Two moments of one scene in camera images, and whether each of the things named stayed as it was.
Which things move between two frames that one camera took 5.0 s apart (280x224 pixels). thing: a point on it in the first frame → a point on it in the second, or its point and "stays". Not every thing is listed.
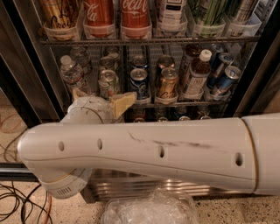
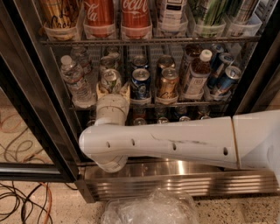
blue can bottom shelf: x=184 y=118 stays
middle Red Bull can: x=217 y=69 stays
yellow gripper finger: x=122 y=102 → x=125 y=90
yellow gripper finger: x=77 y=94 → x=100 y=93
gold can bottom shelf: x=206 y=117 stays
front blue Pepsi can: x=139 y=84 stays
